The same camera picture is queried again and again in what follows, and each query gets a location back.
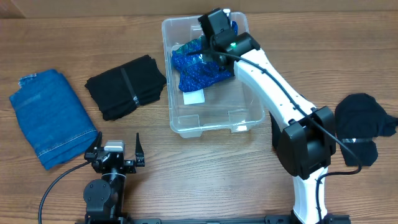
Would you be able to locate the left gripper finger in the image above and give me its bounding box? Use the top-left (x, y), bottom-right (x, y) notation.
top-left (135, 133), bottom-right (144, 159)
top-left (86, 131), bottom-right (102, 155)

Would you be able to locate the shiny blue sequin cloth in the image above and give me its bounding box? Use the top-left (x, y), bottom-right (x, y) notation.
top-left (172, 35), bottom-right (233, 93)

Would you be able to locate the black cloth bundle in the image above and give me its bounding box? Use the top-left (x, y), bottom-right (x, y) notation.
top-left (335, 93), bottom-right (397, 167)
top-left (269, 113), bottom-right (281, 151)

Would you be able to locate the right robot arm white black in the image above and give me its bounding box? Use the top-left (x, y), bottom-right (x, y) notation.
top-left (199, 30), bottom-right (351, 223)

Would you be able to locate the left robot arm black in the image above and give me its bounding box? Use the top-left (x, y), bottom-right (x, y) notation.
top-left (83, 133), bottom-right (145, 223)

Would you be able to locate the folded blue denim cloth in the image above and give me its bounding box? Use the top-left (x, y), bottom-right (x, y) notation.
top-left (9, 69), bottom-right (98, 170)

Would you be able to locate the white paper label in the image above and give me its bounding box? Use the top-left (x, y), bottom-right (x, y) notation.
top-left (183, 89), bottom-right (205, 105)

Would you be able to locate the folded black cloth with band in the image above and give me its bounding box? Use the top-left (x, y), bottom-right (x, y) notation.
top-left (85, 55), bottom-right (167, 121)

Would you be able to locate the clear plastic storage bin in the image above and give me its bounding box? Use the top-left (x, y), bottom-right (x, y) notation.
top-left (162, 16), bottom-right (267, 138)

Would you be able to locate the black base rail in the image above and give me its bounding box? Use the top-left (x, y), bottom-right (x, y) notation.
top-left (74, 214), bottom-right (352, 224)

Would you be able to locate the cardboard wall panel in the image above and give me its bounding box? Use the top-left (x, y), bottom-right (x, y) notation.
top-left (1, 0), bottom-right (397, 19)

